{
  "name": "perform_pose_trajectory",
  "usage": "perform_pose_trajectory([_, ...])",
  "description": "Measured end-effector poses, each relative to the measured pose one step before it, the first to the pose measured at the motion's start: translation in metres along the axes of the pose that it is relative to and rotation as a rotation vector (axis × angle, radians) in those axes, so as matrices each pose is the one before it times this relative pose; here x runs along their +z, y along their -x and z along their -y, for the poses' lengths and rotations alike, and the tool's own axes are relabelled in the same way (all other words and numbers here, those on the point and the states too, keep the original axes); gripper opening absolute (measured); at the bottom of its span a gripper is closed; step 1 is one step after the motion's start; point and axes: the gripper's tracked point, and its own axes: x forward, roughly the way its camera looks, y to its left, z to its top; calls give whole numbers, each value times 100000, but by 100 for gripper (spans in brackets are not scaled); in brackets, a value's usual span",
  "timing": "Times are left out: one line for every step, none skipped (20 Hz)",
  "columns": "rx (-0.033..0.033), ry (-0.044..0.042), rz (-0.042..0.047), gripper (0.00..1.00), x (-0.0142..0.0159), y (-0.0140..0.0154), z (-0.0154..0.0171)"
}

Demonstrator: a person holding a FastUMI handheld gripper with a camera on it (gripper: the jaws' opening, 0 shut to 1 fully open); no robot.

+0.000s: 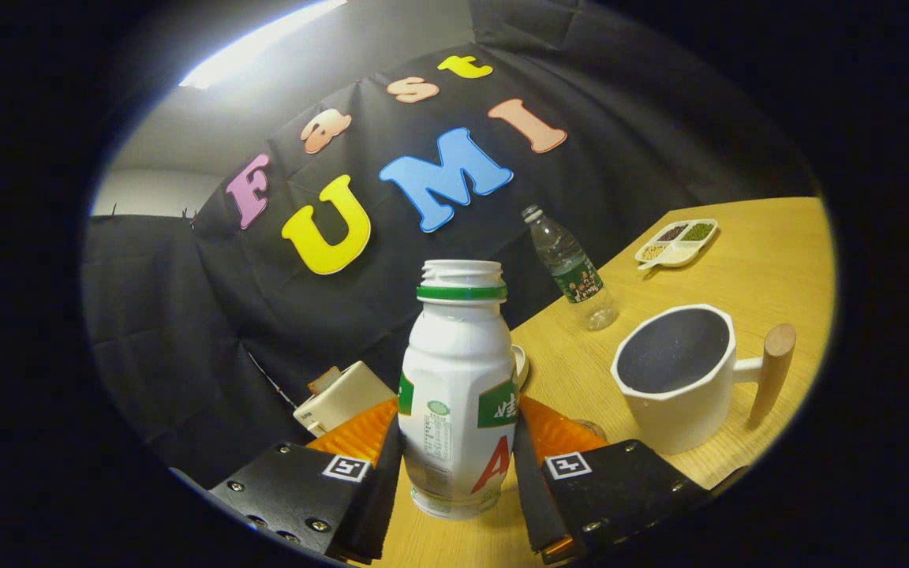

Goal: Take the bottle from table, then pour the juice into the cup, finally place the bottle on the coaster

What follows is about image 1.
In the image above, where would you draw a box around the white cup with wooden handle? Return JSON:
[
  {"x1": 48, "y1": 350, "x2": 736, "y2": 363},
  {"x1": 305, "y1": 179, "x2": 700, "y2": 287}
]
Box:
[{"x1": 610, "y1": 304, "x2": 798, "y2": 456}]

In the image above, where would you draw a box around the wooden table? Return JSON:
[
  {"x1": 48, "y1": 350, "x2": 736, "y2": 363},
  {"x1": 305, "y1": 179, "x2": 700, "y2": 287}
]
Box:
[{"x1": 368, "y1": 196, "x2": 834, "y2": 568}]

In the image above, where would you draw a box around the cream toaster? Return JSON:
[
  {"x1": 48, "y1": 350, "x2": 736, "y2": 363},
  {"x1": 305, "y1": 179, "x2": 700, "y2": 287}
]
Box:
[{"x1": 293, "y1": 361, "x2": 398, "y2": 438}]

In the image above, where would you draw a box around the white juice bottle green label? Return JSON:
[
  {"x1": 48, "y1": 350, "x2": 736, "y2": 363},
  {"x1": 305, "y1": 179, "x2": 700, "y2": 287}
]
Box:
[{"x1": 398, "y1": 260, "x2": 520, "y2": 521}]

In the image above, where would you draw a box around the thin dark cable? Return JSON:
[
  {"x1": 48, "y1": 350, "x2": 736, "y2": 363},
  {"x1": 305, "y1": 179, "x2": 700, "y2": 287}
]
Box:
[{"x1": 248, "y1": 351, "x2": 299, "y2": 409}]

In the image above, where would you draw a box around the ceiling light panel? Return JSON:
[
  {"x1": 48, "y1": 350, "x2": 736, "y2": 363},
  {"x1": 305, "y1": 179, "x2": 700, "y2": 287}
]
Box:
[{"x1": 178, "y1": 0, "x2": 349, "y2": 89}]

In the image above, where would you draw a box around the clear plastic water bottle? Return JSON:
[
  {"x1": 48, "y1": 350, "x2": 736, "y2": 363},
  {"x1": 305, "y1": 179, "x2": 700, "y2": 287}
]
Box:
[{"x1": 522, "y1": 204, "x2": 620, "y2": 331}]

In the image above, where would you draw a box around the white divided dish with beans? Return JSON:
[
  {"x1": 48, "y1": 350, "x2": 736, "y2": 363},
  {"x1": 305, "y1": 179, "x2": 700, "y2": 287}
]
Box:
[{"x1": 634, "y1": 219, "x2": 719, "y2": 271}]

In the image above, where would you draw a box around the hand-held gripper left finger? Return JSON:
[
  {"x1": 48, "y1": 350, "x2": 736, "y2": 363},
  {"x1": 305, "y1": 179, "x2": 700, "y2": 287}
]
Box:
[{"x1": 166, "y1": 397, "x2": 404, "y2": 565}]

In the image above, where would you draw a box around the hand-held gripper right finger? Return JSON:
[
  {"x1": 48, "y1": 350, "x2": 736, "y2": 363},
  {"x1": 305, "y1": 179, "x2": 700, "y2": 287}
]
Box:
[{"x1": 511, "y1": 394, "x2": 712, "y2": 565}]

